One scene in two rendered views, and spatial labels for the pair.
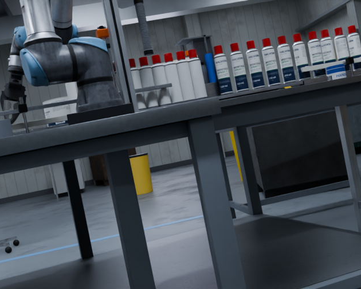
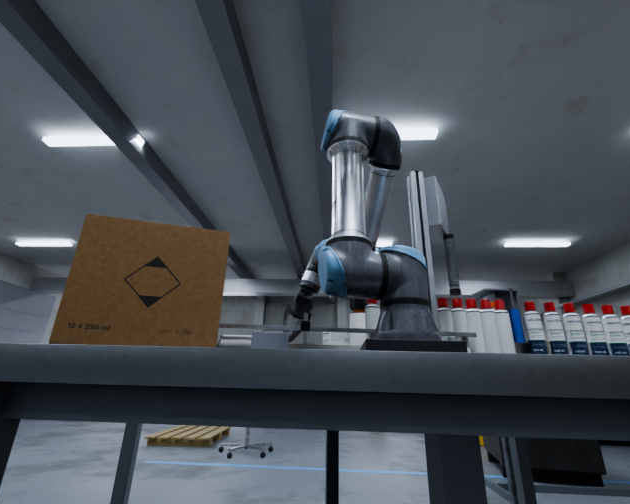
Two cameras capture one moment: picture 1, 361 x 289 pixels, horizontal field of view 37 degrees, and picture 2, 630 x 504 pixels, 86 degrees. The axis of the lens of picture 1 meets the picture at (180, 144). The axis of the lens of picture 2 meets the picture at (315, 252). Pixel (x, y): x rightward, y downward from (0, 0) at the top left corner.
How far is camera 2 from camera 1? 0.91 m
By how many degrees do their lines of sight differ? 26
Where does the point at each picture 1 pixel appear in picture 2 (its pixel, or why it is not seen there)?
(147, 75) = (447, 318)
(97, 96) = (410, 323)
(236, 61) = (554, 323)
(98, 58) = (416, 274)
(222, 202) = not seen: outside the picture
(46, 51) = (353, 251)
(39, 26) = (349, 222)
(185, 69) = (492, 320)
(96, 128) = (468, 373)
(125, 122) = (542, 374)
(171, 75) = (475, 324)
